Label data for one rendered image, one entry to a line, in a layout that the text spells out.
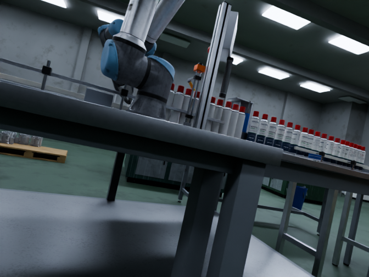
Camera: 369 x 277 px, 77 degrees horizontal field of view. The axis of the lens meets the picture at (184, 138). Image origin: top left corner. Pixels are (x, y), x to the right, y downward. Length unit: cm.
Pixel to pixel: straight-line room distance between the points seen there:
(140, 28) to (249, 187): 60
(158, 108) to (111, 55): 23
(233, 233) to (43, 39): 1208
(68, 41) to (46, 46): 93
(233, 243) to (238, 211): 7
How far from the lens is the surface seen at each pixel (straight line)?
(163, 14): 106
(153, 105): 84
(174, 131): 45
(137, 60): 83
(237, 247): 58
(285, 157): 75
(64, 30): 1233
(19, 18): 1288
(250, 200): 56
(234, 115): 139
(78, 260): 119
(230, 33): 126
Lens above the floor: 80
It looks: 1 degrees up
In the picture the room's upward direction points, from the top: 12 degrees clockwise
